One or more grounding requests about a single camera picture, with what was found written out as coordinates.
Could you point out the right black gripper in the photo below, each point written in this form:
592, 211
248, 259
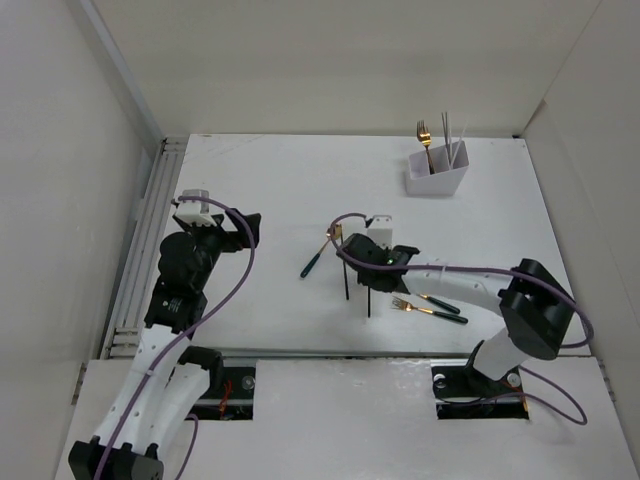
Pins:
362, 279

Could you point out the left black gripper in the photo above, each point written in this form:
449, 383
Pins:
232, 241

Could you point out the gold spoon green handle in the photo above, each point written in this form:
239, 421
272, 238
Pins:
332, 234
441, 304

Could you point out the gold fork green handle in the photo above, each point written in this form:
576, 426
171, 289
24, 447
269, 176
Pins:
424, 137
403, 305

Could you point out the thin silver chopstick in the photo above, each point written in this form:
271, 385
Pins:
457, 145

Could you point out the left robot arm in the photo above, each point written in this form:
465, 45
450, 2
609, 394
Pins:
168, 374

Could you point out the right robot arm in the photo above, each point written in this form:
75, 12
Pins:
535, 309

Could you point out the white three-slot utensil container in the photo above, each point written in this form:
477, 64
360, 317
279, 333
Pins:
445, 182

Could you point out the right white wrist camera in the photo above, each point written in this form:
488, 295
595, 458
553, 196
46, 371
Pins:
379, 228

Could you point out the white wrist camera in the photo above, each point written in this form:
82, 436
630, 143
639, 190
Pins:
379, 228
191, 210

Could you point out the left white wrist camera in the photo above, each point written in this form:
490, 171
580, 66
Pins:
191, 210

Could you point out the aluminium rail frame left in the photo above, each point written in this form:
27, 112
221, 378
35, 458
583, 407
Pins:
150, 215

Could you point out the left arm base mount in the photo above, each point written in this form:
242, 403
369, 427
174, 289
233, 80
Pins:
231, 397

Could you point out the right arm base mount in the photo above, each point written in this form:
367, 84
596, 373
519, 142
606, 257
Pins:
463, 394

